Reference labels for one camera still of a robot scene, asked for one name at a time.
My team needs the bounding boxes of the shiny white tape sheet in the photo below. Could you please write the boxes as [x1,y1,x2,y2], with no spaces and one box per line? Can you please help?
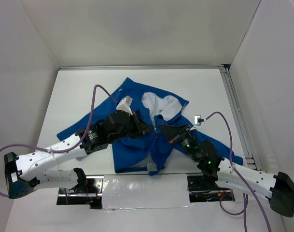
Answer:
[102,174,191,210]

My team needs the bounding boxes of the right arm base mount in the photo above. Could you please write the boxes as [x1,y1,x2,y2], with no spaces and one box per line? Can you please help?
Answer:
[187,174,234,203]

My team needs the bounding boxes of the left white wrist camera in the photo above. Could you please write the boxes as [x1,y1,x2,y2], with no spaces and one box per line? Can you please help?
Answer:
[116,96,133,115]

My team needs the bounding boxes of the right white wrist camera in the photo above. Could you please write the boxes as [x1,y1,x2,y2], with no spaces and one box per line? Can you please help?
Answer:
[190,115,205,131]

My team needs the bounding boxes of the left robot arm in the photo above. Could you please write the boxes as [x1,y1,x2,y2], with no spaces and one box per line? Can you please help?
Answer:
[4,110,154,199]

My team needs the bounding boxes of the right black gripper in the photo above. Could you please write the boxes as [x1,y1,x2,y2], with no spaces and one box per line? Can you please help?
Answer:
[158,123,199,162]

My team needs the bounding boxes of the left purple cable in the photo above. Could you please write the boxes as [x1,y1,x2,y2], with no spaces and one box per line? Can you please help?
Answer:
[0,84,121,197]

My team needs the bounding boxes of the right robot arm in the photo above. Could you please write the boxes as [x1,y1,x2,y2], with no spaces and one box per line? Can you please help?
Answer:
[159,124,294,218]

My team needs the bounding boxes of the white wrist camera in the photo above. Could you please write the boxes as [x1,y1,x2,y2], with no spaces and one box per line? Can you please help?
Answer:
[190,115,205,131]
[116,96,133,115]

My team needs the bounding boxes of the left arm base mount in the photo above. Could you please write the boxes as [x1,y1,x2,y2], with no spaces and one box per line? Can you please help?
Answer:
[56,168,104,209]

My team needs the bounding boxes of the blue zip jacket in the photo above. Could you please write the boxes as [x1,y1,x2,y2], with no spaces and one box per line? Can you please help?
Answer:
[57,78,243,176]

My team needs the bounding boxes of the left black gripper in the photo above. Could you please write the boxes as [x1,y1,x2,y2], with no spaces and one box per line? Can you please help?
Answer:
[109,110,154,144]

